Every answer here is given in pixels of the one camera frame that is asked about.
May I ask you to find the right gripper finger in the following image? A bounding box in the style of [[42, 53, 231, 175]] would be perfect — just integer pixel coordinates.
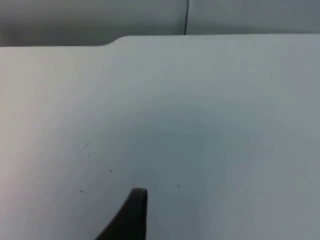
[[94, 187, 149, 240]]

